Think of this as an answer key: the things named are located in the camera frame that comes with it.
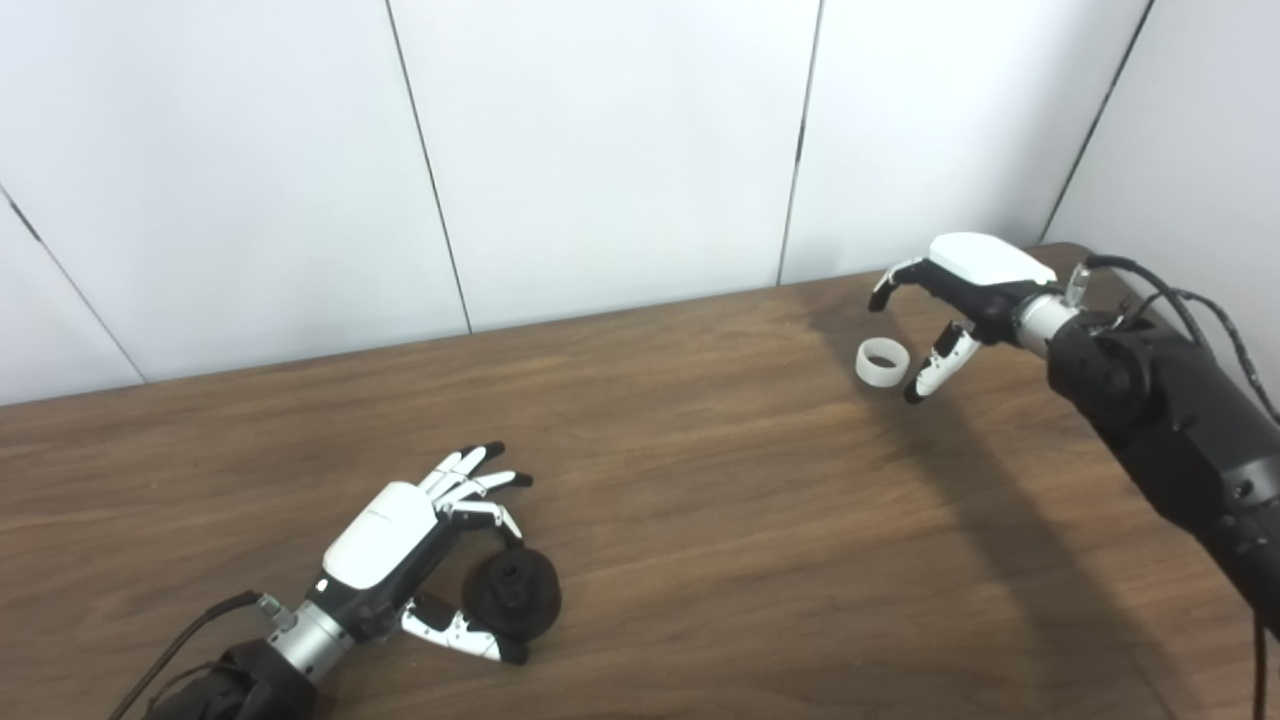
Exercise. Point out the round black part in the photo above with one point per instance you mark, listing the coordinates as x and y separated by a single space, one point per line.
520 600

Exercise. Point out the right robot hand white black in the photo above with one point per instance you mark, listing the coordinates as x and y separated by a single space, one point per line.
985 260

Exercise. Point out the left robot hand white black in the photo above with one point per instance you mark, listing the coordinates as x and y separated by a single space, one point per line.
380 540

